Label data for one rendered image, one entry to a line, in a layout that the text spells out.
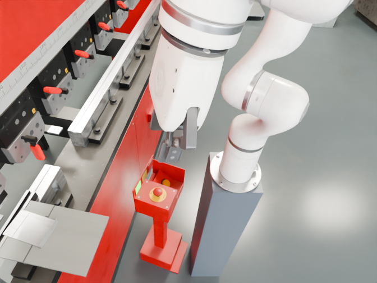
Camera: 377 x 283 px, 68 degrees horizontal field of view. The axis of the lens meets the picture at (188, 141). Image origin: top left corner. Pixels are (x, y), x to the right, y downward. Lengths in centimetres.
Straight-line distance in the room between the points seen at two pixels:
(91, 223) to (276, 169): 176
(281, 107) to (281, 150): 186
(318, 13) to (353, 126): 293
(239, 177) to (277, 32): 50
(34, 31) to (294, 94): 69
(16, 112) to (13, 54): 14
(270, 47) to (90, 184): 83
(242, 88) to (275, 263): 149
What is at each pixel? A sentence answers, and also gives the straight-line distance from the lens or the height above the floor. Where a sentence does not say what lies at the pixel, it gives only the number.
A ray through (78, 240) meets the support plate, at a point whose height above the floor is 100.
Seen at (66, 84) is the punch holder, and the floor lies 123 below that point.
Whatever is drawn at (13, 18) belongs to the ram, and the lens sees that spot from 84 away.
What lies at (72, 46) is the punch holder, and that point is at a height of 131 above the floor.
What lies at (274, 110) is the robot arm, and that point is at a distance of 74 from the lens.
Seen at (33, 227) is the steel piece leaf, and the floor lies 100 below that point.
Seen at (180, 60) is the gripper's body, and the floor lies 169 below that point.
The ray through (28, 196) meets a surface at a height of 99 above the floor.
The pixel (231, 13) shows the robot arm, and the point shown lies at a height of 174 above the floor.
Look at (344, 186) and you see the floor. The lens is 260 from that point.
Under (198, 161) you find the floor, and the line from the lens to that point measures 232.
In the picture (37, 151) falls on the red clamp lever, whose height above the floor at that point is 120.
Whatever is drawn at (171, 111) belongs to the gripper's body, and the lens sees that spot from 30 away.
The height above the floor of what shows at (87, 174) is 87.
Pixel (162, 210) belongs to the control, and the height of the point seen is 76.
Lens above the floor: 184
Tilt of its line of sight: 49 degrees down
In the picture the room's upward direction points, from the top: 6 degrees clockwise
